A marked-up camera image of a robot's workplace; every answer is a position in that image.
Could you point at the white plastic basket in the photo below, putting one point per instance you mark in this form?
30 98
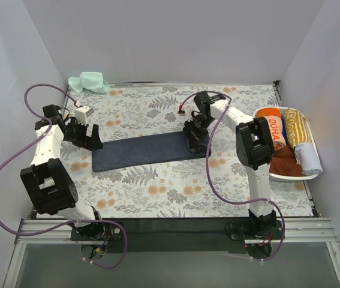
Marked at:
288 178

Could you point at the yellow patterned rolled towel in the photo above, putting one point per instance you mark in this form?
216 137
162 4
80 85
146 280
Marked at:
296 127

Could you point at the mint green towel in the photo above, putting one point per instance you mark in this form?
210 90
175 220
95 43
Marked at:
91 81

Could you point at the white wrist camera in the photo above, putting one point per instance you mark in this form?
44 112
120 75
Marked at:
83 113
186 111

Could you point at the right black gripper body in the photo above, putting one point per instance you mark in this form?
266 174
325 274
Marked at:
193 134

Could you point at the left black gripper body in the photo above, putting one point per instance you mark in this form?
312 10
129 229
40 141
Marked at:
83 135

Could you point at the light blue rolled towel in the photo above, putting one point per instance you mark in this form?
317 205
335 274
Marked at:
307 157

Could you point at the orange peach printed towel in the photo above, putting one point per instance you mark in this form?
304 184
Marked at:
273 117

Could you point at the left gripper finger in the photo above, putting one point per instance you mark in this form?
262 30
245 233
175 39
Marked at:
84 141
95 142

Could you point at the brown rolled towel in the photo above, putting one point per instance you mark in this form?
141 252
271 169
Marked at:
285 167
285 152

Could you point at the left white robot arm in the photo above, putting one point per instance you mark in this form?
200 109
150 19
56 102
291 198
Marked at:
49 186

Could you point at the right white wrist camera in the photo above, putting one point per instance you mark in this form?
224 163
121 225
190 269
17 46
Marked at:
186 111

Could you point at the floral table mat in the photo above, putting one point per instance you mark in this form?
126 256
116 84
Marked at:
208 187

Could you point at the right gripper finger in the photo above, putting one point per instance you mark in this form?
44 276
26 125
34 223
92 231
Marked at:
192 140
201 146

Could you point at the dark grey towel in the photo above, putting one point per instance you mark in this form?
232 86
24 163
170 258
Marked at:
137 151

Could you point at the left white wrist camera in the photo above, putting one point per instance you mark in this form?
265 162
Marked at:
83 113

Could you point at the aluminium frame rail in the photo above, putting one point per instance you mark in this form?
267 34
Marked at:
300 229

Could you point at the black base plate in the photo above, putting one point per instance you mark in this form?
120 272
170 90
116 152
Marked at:
193 234

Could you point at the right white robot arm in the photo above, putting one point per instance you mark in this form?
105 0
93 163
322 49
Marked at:
254 149

